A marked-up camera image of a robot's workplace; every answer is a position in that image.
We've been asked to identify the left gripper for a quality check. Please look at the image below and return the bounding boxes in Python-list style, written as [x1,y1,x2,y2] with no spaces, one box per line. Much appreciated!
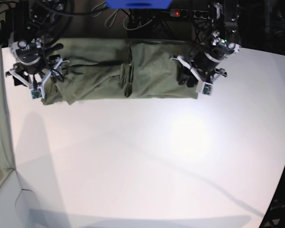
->
[170,53,228,88]

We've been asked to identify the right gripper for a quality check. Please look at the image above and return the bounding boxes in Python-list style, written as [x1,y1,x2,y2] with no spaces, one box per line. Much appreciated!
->
[5,44,66,89]

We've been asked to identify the green t-shirt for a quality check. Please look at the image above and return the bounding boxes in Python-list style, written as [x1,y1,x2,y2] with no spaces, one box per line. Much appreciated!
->
[42,38,198,105]

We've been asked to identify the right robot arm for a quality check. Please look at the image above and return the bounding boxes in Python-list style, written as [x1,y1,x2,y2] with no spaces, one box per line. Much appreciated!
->
[5,0,75,98]

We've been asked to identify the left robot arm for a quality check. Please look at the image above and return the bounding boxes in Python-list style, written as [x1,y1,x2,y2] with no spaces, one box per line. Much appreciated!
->
[171,0,241,95]

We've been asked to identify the black power strip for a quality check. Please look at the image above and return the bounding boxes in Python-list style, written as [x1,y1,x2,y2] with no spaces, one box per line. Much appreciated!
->
[169,9,210,19]

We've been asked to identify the blue box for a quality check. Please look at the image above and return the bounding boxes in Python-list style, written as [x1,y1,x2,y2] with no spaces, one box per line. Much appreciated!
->
[106,0,172,9]

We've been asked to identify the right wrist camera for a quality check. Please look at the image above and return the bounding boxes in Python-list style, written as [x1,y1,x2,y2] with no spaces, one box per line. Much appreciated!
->
[29,87,46,99]

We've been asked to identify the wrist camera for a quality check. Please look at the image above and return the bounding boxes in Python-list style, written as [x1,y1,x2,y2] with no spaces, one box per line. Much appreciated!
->
[196,81,214,96]
[29,87,46,99]

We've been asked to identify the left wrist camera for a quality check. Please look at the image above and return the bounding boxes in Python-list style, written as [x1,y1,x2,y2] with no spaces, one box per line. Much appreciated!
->
[196,81,214,96]

